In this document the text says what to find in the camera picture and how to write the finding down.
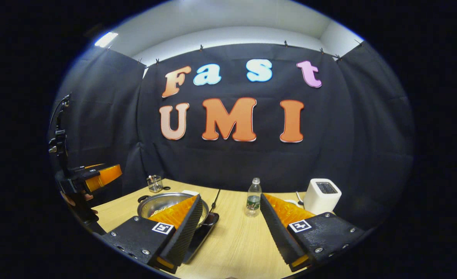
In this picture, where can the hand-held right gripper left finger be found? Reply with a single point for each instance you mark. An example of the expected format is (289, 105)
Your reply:
(186, 236)

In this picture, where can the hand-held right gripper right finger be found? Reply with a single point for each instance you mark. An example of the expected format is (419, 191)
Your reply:
(279, 236)

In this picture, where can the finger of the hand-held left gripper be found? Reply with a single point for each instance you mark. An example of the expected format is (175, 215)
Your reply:
(104, 176)

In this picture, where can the black induction cooktop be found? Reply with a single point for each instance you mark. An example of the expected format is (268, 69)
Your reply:
(201, 238)

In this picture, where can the stainless steel pot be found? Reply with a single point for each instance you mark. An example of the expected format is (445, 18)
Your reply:
(162, 203)

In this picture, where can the heap of soybeans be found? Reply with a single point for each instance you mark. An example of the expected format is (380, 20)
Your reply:
(160, 212)

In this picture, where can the clear plastic water bottle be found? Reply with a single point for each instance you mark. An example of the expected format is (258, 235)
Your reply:
(253, 201)

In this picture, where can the white toaster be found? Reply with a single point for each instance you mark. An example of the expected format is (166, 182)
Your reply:
(319, 201)

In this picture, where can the small ceiling light panel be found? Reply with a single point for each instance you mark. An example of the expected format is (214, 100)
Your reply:
(105, 39)

